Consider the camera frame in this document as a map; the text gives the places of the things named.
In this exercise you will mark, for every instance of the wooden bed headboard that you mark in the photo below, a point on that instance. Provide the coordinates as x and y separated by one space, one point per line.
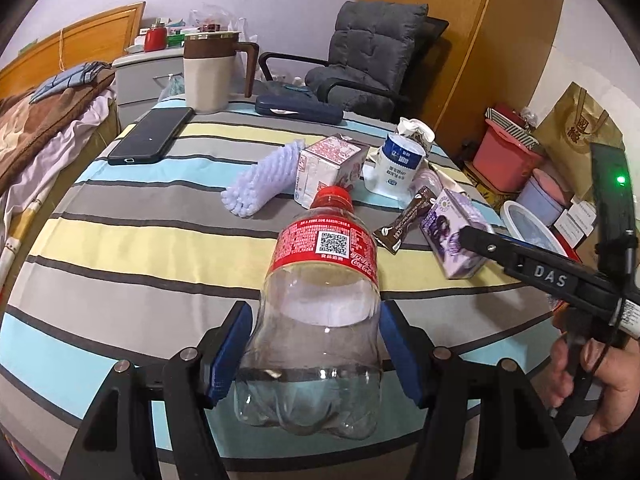
90 35

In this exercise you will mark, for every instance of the striped tablecloth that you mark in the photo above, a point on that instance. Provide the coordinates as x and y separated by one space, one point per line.
150 260

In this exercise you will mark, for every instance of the white yogurt cup blue label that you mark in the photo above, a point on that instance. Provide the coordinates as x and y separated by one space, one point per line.
397 162

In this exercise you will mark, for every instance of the pink milk carton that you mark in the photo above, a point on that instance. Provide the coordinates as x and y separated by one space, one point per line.
325 165

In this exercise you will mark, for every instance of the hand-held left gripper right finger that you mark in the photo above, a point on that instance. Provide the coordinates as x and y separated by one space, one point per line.
400 355

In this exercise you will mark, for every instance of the red canister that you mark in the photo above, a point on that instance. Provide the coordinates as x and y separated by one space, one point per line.
155 39

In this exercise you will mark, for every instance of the grey quilted chair cushion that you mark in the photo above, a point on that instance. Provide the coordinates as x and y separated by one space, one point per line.
375 45

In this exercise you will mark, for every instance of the lavender plastic basin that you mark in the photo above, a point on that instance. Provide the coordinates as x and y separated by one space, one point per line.
542 195

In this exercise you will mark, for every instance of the white cardboard box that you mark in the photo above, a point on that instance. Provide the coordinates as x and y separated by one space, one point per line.
577 222

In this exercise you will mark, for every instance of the gold paper gift bag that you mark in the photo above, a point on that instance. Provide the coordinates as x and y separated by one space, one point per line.
575 135

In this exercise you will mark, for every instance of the brown blanket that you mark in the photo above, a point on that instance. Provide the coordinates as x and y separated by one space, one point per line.
40 120

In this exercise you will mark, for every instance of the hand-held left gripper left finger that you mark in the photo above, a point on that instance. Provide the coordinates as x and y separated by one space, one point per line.
233 355

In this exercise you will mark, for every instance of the beige mug brown lid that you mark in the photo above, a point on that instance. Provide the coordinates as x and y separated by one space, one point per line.
207 80

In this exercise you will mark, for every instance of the navy glasses case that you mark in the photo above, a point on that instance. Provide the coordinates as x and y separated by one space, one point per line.
295 106

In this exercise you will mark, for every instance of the crumpled printed paper cup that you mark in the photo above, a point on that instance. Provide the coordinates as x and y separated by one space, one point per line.
415 127

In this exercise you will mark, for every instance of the pale bed sheet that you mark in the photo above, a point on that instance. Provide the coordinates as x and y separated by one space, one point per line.
55 170

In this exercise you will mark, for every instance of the brown snack wrapper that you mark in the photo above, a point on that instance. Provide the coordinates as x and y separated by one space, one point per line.
405 220

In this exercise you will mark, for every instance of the clear plastic wrapper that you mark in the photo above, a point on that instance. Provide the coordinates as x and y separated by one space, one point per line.
428 181

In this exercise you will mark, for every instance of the white foam net sleeve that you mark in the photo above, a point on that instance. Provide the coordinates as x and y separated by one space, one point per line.
260 180

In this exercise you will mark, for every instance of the grey nightstand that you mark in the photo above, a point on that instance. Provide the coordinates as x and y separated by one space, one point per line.
145 75

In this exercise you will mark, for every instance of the black smartphone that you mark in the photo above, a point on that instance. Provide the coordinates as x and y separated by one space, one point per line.
150 135

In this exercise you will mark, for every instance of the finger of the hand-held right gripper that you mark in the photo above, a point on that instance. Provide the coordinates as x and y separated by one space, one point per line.
487 246

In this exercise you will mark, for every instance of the clear plastic bottle red label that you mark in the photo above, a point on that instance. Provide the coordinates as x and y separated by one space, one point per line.
310 335

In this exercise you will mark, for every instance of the person's right hand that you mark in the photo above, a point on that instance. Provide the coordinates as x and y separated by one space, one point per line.
612 375

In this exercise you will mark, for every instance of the striped gift box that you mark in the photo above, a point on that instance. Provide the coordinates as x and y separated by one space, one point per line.
510 125

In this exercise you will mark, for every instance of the purple milk carton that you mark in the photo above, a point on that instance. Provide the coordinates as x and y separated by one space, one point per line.
450 240

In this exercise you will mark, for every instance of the white plastic bag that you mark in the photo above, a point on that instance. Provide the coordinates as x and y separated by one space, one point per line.
235 25

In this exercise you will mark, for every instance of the greenish plastic bag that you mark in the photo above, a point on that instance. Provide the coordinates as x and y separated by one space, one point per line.
172 87

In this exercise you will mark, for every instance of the wooden wardrobe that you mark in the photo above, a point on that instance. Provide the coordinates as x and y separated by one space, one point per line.
475 35

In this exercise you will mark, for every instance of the yellow patterned tin box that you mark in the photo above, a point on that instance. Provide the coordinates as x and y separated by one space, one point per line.
487 182

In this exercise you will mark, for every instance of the black office chair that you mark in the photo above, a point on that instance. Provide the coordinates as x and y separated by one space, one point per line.
280 57

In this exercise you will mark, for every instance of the green white box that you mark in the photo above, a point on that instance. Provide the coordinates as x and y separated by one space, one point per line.
176 39

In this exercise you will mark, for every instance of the blue plaid cloth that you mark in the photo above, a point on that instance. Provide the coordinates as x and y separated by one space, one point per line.
70 77

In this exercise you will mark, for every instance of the white bin with bag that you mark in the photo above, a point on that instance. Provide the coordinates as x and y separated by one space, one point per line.
530 227

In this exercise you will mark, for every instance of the pink plastic bucket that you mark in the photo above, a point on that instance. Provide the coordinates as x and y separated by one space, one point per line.
505 160

